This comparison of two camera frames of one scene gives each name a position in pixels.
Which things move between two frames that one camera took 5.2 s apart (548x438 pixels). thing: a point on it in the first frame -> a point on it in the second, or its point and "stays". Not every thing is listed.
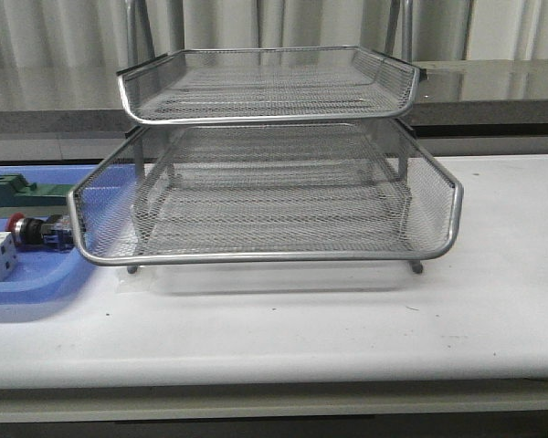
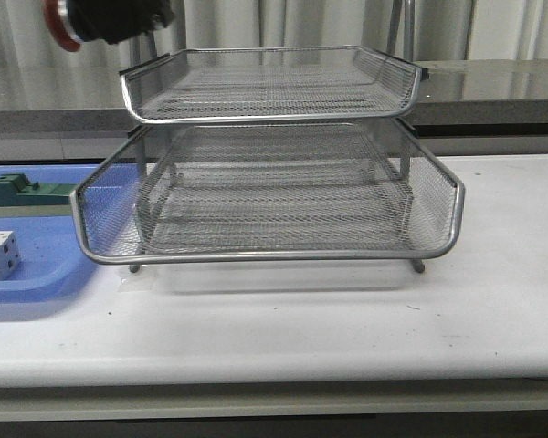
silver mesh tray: x=266 y=192 stays
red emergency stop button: x=53 y=232 -> x=75 y=22
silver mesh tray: x=267 y=83 stays
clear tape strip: x=138 y=279 stays
